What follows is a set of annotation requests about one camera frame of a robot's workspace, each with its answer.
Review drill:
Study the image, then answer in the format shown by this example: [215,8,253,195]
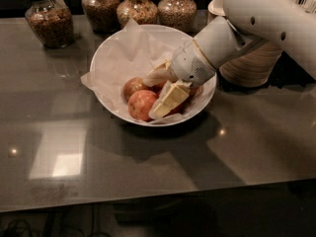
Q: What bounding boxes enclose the front stack paper bowls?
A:
[219,42,282,88]

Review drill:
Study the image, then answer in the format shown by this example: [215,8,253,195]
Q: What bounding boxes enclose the white bowl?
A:
[89,24,218,127]

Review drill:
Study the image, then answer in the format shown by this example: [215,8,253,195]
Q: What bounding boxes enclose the right rear apple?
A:
[189,86,201,97]

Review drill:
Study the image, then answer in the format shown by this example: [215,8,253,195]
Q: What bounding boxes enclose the dark red front apple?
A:
[153,89,188,118]

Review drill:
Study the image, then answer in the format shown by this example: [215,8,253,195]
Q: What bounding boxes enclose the front left apple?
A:
[127,90,158,121]

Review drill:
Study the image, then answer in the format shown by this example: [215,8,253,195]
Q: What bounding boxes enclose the glass cereal jar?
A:
[81,0,120,33]
[158,0,198,33]
[25,0,74,48]
[117,0,158,28]

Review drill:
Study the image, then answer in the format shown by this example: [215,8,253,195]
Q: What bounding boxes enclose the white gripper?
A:
[142,39,216,119]

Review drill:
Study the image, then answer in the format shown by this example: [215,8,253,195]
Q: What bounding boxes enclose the leftmost glass cereal jar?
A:
[25,0,74,48]

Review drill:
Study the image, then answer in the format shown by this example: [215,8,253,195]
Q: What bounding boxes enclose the stack paper bowls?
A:
[207,0,225,23]
[219,42,282,88]

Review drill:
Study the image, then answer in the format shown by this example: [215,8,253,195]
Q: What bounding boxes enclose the white paper liner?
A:
[80,18,215,125]

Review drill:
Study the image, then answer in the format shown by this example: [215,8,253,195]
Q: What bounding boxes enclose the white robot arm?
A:
[143,0,316,119]

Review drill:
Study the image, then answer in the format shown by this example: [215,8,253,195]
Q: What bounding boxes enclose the left rear apple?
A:
[122,77,150,101]

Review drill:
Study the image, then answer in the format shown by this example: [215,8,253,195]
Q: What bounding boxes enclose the middle rear apple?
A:
[151,63,168,89]

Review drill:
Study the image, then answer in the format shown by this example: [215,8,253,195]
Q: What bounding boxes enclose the rear stack paper bowls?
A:
[207,0,225,23]

